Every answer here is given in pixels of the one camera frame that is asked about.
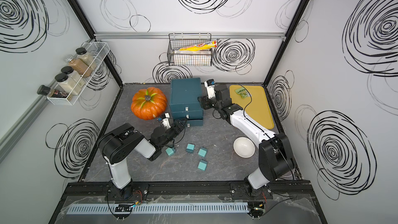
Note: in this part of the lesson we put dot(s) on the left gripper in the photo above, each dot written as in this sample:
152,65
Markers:
176,125

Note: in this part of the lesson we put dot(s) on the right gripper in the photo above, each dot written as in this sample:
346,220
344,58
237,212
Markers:
204,102

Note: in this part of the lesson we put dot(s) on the teal top drawer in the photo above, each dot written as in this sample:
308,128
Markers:
186,107

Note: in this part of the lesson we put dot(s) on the teal drawer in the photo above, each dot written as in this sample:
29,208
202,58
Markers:
186,107
194,122
189,115

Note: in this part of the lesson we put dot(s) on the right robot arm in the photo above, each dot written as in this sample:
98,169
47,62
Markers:
275,153

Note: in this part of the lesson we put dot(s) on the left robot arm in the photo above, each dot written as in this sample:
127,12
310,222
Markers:
116,146

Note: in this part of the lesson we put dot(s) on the teal bottom drawer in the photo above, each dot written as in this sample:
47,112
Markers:
194,122

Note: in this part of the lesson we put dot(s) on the teal middle drawer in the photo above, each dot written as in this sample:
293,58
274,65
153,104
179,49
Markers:
189,115

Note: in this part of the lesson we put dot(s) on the teal drawer cabinet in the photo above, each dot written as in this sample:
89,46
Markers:
185,90

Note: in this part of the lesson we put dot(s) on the green snack packet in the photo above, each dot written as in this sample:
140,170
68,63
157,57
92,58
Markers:
242,92

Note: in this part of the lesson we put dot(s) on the teal plug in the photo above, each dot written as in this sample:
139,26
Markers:
202,165
170,151
190,148
202,152

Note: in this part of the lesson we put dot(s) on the yellow tray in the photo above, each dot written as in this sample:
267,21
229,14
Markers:
258,108

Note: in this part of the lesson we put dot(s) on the orange pumpkin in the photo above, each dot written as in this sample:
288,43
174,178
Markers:
148,104

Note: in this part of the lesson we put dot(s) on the white bowl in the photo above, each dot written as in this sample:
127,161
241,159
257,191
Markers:
244,147

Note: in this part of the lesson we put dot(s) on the yellow tube package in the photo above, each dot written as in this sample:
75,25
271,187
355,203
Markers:
199,47

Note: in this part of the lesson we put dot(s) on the spice jar brown powder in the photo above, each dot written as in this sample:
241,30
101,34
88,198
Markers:
79,66

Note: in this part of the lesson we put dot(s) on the spice jar cream powder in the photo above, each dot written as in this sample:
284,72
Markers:
68,84

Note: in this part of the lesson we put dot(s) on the spice jar beige powder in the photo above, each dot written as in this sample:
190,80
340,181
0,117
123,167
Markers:
86,57

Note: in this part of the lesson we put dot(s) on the spice jar white powder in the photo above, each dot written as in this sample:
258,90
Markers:
70,72

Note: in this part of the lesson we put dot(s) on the dark sauce bottle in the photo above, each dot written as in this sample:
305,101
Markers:
51,92

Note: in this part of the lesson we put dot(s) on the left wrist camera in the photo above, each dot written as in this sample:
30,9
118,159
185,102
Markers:
164,120

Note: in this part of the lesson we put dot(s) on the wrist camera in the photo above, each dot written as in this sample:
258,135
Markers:
164,120
210,87

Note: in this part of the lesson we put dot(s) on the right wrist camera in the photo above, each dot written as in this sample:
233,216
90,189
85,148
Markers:
210,87

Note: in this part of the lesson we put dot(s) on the black wire basket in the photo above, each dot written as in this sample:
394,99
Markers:
175,56

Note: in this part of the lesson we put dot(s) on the grey cable duct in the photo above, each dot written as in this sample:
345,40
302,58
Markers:
157,208

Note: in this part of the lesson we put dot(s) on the clear wall shelf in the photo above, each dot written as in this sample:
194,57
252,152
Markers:
83,79

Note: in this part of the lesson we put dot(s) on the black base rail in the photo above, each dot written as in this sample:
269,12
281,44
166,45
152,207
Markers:
234,190

